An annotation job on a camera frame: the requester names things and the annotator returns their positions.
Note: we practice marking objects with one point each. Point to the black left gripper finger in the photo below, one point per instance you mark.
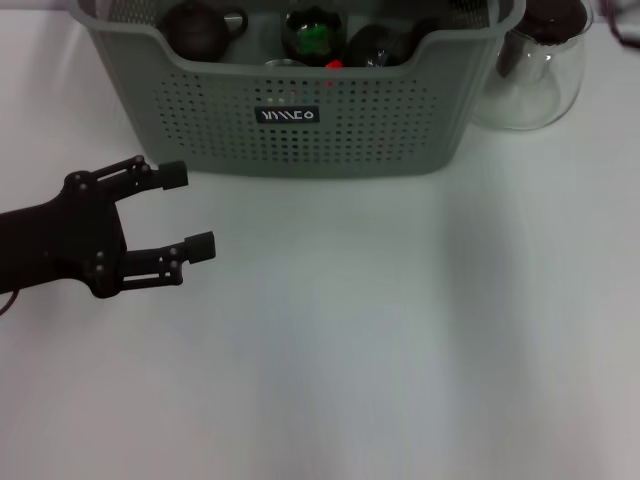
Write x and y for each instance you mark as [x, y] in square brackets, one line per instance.
[200, 247]
[172, 175]

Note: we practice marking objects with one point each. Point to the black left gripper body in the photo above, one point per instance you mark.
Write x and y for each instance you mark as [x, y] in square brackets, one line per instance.
[65, 240]

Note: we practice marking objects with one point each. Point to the grey-green perforated storage bin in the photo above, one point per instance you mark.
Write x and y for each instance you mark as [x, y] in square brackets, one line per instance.
[400, 125]

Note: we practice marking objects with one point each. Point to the black clay teapot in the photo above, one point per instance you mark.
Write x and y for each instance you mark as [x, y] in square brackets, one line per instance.
[195, 30]

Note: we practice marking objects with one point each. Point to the glass carafe with black lid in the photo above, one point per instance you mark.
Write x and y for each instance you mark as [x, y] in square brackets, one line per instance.
[540, 85]

